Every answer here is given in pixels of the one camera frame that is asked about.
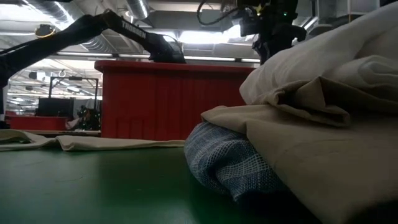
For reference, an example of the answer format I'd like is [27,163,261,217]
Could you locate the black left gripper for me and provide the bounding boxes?
[148,32,187,65]

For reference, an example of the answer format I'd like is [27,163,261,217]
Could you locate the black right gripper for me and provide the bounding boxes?
[239,0,308,65]

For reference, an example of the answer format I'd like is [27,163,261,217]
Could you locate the white garment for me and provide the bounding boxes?
[238,1,398,107]

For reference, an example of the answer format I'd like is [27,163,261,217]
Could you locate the white printed tote bag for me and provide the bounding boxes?
[0,128,187,152]

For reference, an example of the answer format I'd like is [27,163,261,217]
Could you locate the blue white striped towel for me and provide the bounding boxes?
[183,120,289,202]

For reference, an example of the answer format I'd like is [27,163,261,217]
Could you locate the beige trousers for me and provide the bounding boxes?
[200,75,398,224]

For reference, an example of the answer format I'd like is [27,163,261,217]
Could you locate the red plastic laundry bin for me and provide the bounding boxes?
[94,59,258,142]

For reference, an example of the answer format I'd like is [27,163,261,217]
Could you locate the red storage bin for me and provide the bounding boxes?
[5,110,68,131]

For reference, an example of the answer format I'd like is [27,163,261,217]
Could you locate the grey ceiling box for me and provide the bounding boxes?
[200,8,224,31]

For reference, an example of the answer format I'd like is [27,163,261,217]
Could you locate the long ceiling light bar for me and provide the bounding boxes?
[55,51,261,63]

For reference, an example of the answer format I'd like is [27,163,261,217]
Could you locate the person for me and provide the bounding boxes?
[65,105,102,131]

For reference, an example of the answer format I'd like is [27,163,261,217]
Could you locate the black monitor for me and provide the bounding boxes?
[36,97,75,118]

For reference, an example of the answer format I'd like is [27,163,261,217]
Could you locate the green work mat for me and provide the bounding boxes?
[0,146,324,224]

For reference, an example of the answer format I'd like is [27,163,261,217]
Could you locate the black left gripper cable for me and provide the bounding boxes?
[161,33,184,55]

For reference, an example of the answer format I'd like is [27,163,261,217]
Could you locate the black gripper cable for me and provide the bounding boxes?
[195,0,246,26]
[161,33,184,55]

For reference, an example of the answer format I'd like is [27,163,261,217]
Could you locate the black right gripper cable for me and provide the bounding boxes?
[195,0,246,26]

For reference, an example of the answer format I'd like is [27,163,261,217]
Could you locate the silver ventilation duct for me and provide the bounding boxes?
[124,0,150,20]

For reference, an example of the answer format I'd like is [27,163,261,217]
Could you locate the black metal stand frame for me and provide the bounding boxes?
[49,75,100,131]

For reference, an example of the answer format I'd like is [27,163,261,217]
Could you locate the yellow ceiling cable reel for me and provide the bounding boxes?
[34,24,57,39]

